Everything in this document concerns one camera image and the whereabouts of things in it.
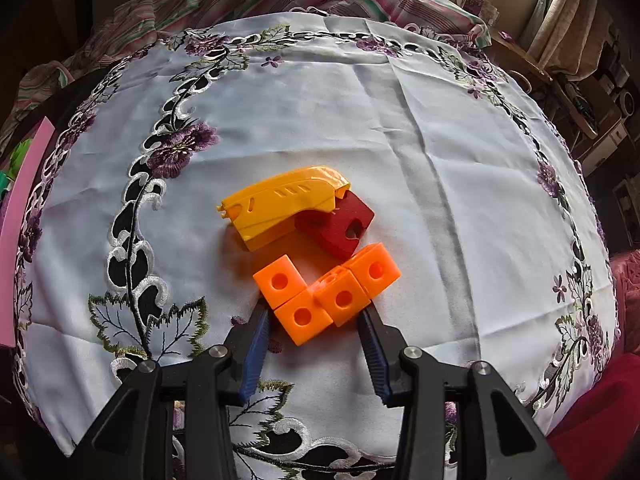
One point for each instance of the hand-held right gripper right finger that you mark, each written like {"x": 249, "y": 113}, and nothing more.
{"x": 375, "y": 355}

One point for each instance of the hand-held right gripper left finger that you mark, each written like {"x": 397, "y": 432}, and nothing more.
{"x": 255, "y": 355}

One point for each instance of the orange linking cube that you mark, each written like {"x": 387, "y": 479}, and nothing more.
{"x": 302, "y": 317}
{"x": 375, "y": 267}
{"x": 277, "y": 282}
{"x": 342, "y": 300}

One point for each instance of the dark red notched block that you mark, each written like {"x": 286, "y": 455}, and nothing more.
{"x": 340, "y": 225}

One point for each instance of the yellow curved plastic toy piece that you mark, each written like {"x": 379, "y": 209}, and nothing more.
{"x": 280, "y": 200}

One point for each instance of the white floral embroidered tablecloth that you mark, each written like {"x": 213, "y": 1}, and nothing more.
{"x": 425, "y": 160}

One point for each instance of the red cloth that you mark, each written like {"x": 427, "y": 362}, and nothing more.
{"x": 605, "y": 395}

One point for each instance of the pink sofa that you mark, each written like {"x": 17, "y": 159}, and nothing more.
{"x": 627, "y": 280}

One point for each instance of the pink flat board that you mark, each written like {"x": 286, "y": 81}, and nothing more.
{"x": 20, "y": 220}

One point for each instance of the green plastic item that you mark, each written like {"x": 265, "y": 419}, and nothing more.
{"x": 17, "y": 157}

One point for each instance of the wooden side table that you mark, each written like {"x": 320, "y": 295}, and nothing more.
{"x": 525, "y": 57}

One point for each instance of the round white speaker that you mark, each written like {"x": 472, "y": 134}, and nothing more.
{"x": 626, "y": 100}

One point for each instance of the purple printed box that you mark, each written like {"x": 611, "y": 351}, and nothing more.
{"x": 482, "y": 5}

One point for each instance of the beige curtain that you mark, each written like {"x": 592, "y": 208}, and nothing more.
{"x": 560, "y": 20}

